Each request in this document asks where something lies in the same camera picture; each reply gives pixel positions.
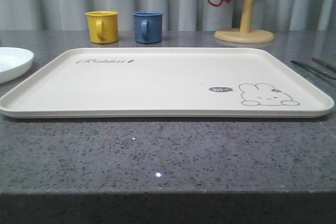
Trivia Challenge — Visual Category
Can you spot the wooden mug tree stand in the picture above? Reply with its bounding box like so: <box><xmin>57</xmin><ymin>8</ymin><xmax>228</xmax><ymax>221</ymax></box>
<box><xmin>214</xmin><ymin>0</ymin><xmax>274</xmax><ymax>44</ymax></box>

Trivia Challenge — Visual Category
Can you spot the beige rabbit serving tray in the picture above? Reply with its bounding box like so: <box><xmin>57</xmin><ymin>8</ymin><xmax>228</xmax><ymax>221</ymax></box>
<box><xmin>1</xmin><ymin>48</ymin><xmax>334</xmax><ymax>118</ymax></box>

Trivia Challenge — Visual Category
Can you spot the silver chopstick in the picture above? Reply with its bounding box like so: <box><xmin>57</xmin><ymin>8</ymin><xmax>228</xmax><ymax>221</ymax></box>
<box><xmin>312</xmin><ymin>58</ymin><xmax>336</xmax><ymax>72</ymax></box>

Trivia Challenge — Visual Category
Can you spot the grey curtain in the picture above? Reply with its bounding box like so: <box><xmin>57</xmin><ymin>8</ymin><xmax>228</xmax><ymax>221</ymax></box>
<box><xmin>1</xmin><ymin>0</ymin><xmax>335</xmax><ymax>31</ymax></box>

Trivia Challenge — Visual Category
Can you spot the silver fork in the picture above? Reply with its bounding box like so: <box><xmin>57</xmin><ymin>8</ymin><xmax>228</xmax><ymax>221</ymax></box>
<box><xmin>290</xmin><ymin>60</ymin><xmax>335</xmax><ymax>81</ymax></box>

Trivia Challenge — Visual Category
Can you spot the blue mug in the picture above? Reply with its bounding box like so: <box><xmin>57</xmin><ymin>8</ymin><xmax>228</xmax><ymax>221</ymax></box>
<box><xmin>133</xmin><ymin>11</ymin><xmax>163</xmax><ymax>44</ymax></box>

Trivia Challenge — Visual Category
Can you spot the yellow mug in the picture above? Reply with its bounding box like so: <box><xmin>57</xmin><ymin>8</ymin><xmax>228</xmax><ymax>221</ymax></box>
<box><xmin>85</xmin><ymin>11</ymin><xmax>119</xmax><ymax>44</ymax></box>

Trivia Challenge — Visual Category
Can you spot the white round plate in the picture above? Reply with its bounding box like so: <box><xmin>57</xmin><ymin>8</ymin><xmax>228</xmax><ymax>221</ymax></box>
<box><xmin>0</xmin><ymin>47</ymin><xmax>34</xmax><ymax>83</ymax></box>

